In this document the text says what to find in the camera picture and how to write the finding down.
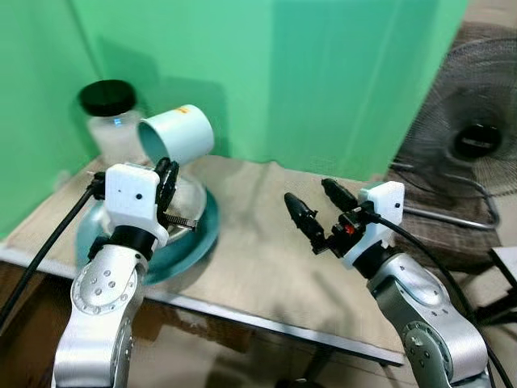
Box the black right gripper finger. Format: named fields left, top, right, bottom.
left=322, top=178, right=361, bottom=213
left=284, top=192, right=326, bottom=247

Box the pale blue cup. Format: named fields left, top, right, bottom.
left=137, top=103, right=216, bottom=167

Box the metal bowl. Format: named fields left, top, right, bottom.
left=77, top=166, right=209, bottom=255

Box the teal plate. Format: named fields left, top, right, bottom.
left=75, top=188, right=221, bottom=285

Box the clear jar with black lid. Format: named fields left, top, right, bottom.
left=78, top=79, right=150, bottom=167

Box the green backdrop screen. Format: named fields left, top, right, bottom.
left=0, top=0, right=471, bottom=240

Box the white side table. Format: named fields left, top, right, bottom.
left=489, top=247, right=517, bottom=285

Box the black floor fan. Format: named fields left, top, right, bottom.
left=386, top=36, right=517, bottom=231

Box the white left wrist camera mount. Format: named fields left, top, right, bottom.
left=103, top=163, right=170, bottom=247

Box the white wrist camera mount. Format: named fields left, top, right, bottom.
left=103, top=163, right=170, bottom=247
left=343, top=181, right=406, bottom=268

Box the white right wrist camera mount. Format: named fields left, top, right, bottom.
left=343, top=181, right=406, bottom=268

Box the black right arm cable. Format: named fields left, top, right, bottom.
left=373, top=212, right=515, bottom=388

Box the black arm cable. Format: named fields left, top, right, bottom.
left=0, top=179, right=107, bottom=328
left=373, top=212, right=515, bottom=388

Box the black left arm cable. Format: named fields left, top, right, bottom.
left=0, top=179, right=107, bottom=328

